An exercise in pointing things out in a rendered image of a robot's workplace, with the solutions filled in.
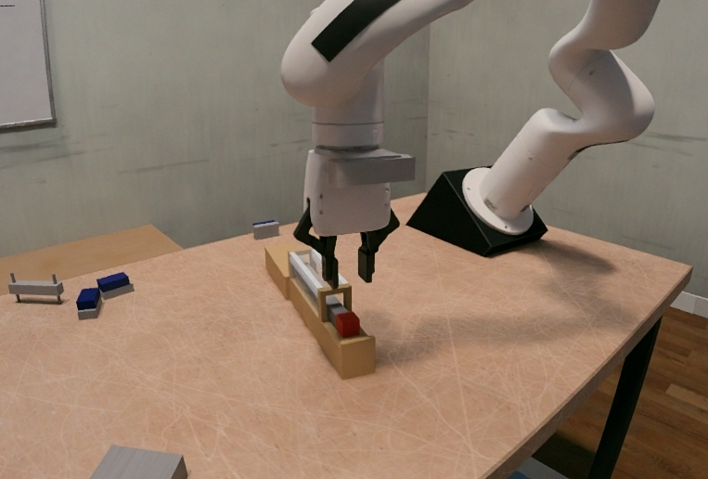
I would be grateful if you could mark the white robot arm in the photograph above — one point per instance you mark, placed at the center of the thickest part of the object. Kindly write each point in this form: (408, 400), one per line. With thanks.
(337, 58)

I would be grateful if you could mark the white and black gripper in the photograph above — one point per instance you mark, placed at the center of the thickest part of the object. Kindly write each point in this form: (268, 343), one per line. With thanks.
(338, 211)

